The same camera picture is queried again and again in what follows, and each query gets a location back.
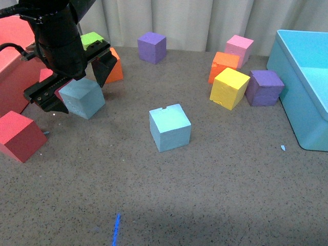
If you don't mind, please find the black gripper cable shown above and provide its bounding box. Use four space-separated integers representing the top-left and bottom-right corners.
0 43 35 61

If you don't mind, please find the grey pleated curtain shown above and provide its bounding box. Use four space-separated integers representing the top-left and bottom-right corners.
79 0 327 56

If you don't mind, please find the light blue plastic bin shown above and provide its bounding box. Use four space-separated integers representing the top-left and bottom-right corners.
267 30 327 151

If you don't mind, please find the near red foam block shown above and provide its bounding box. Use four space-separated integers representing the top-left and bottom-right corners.
1 111 47 162

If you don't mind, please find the cracked purple foam block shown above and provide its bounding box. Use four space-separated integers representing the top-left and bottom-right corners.
245 70 284 107

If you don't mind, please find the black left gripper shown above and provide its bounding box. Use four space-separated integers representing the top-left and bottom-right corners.
23 5 117 114

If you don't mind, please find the salmon red plastic bin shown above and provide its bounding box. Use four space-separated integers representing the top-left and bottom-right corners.
1 16 46 116

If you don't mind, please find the green foam block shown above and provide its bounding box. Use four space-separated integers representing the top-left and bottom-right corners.
80 32 104 51

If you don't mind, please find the yellow foam block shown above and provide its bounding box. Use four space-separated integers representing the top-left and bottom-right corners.
210 68 250 110

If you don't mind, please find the pink foam block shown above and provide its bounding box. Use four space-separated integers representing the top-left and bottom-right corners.
224 35 254 69

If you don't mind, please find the chipped orange foam block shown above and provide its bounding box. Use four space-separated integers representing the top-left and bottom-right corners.
208 52 240 84

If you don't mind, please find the notched light blue foam block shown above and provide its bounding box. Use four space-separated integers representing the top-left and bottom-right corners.
149 104 192 152

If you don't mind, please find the red foam block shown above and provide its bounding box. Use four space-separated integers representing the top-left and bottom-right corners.
1 111 47 162
38 68 74 103

